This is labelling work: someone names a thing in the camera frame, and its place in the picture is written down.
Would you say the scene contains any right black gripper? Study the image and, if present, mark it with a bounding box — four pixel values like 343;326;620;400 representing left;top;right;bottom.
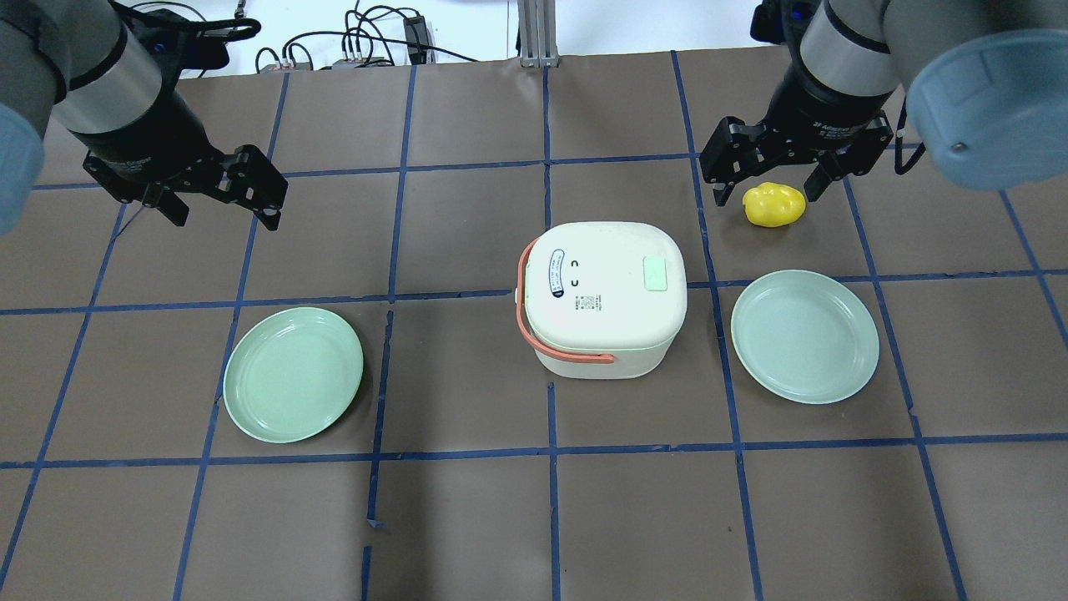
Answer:
698;79;893;208

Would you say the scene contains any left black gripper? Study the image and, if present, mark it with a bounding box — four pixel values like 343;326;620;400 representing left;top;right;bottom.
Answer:
83;127;289;231

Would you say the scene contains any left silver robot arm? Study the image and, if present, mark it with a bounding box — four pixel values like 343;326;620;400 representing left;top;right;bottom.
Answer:
1;1;289;233

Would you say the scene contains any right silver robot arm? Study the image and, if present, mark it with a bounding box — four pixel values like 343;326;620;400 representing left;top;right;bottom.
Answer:
698;1;1067;206

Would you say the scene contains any white rice cooker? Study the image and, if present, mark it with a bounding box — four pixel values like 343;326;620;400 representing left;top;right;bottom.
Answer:
515;221;688;380

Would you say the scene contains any yellow bell pepper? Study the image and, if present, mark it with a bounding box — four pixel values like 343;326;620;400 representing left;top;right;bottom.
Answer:
743;181;808;228

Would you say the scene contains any right green plate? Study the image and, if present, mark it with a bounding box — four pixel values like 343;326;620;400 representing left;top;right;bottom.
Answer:
731;270;880;406

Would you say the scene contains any green plate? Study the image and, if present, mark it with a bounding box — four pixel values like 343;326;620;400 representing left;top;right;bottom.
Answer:
731;270;880;406
222;306;364;444

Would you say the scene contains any left green plate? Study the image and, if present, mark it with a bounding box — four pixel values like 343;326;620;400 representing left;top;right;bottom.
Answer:
222;306;364;444

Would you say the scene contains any black power adapter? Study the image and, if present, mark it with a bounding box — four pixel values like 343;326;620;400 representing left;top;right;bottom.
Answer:
403;15;431;64

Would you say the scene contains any usb hub with cables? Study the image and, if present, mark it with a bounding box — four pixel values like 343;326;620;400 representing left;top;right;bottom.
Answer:
330;53;395;72

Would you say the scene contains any aluminium frame post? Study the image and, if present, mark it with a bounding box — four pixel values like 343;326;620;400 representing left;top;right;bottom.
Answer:
517;0;560;68

